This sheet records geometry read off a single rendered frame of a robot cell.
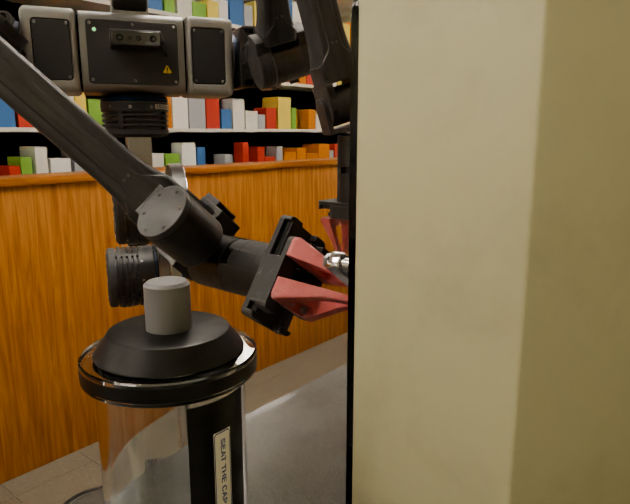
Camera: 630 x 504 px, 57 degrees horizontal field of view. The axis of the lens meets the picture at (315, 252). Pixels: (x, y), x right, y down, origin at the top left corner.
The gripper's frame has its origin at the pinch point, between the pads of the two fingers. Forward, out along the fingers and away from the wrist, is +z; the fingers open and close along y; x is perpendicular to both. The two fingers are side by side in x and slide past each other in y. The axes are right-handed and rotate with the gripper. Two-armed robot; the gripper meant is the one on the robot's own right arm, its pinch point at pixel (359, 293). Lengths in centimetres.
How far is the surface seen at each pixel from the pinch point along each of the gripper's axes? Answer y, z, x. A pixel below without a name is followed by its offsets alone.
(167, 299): -8.0, -0.4, -18.7
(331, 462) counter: -14.9, -7.2, 18.0
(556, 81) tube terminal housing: 8.0, 17.7, -17.5
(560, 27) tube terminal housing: 10.0, 17.6, -19.0
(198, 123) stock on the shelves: 115, -236, 145
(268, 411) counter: -12.6, -20.9, 21.9
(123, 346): -11.4, -1.0, -19.7
